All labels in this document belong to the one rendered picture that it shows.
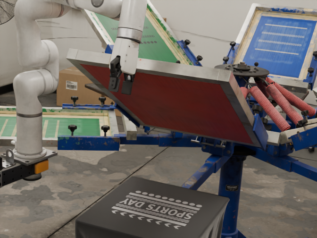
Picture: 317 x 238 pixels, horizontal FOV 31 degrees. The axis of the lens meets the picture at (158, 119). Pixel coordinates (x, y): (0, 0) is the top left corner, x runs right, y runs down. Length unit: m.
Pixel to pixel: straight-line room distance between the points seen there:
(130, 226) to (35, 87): 0.60
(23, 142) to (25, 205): 2.33
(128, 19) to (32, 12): 0.42
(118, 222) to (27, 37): 0.73
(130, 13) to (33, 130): 0.66
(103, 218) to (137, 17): 0.79
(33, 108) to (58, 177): 2.86
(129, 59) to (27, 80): 0.51
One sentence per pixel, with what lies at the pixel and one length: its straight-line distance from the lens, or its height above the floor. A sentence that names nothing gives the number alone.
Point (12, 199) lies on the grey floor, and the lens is 4.59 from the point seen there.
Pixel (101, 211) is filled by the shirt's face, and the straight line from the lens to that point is 2.19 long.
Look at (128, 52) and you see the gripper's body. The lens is 1.71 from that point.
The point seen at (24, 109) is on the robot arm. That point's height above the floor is 1.32.
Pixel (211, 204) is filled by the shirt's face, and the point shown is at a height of 0.95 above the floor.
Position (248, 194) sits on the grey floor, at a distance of 4.86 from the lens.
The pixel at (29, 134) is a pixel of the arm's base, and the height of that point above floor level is 1.23.
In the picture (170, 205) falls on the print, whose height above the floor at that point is 0.95.
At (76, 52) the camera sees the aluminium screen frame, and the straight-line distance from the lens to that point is 2.00.
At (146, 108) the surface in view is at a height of 1.28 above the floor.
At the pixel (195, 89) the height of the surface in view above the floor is 1.46.
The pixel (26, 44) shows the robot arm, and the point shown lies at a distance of 2.08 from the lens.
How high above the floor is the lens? 1.91
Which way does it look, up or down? 16 degrees down
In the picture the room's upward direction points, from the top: 4 degrees clockwise
